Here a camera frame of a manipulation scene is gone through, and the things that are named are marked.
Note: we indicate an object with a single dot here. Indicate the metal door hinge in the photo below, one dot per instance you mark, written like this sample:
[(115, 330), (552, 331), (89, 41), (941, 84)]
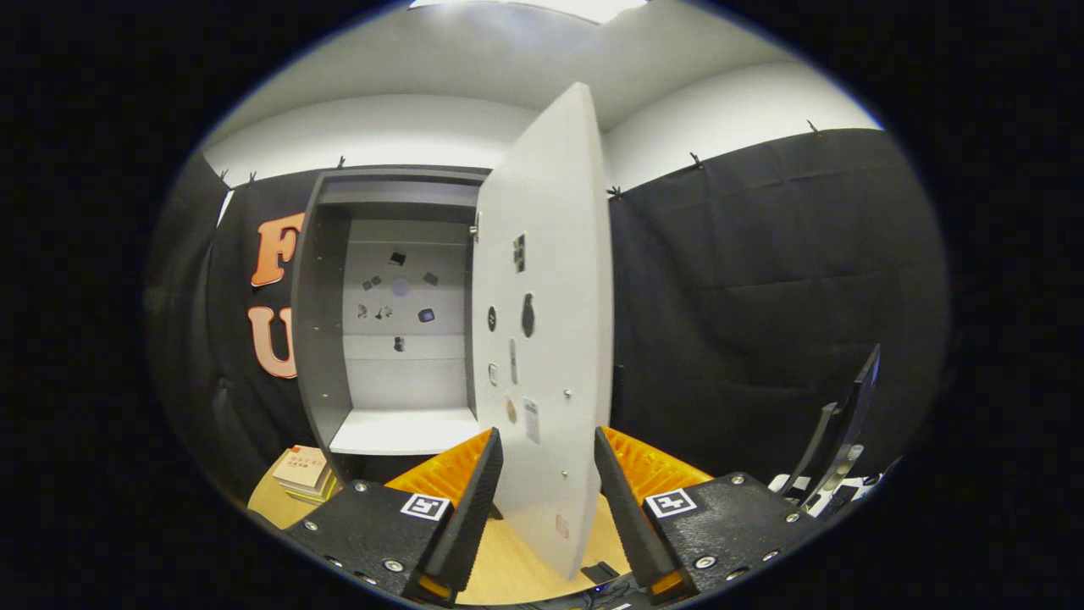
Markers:
[(476, 227)]

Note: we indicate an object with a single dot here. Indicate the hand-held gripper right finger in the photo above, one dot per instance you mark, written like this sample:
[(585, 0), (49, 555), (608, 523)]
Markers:
[(622, 517)]

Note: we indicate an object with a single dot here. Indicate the ceiling light panel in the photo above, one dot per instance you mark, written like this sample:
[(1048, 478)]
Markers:
[(584, 8)]

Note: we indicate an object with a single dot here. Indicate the grey shoe cabinet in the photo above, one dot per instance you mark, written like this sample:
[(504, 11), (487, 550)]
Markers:
[(326, 339)]

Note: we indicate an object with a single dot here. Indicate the beige cover book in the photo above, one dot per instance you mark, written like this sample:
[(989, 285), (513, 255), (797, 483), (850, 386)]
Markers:
[(298, 464)]

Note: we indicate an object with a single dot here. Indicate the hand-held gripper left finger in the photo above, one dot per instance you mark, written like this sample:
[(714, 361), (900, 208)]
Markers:
[(466, 529)]

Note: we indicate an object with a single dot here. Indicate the black frame stand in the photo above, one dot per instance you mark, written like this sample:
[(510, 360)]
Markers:
[(857, 415)]

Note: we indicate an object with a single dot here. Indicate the black backdrop cloth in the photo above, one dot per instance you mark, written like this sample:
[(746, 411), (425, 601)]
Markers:
[(745, 339)]

